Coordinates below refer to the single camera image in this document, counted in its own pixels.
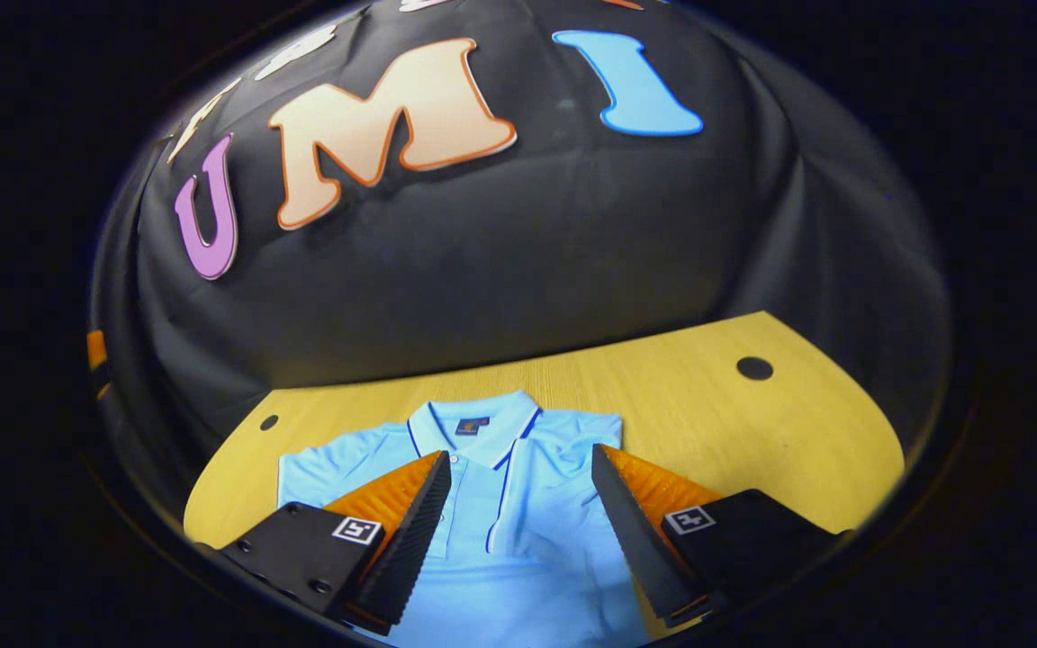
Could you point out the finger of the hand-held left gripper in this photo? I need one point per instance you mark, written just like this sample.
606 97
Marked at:
97 349

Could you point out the black backdrop cloth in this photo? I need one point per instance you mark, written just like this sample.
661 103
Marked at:
500 252

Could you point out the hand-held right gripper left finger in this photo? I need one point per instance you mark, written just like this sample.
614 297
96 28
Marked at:
410 549

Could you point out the light blue polo T-shirt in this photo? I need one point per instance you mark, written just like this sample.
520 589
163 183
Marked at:
536 558

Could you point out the round black table grommet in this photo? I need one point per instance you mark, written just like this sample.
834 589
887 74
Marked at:
268 421
754 367

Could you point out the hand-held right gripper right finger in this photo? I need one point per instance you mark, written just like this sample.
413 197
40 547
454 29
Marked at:
635 540

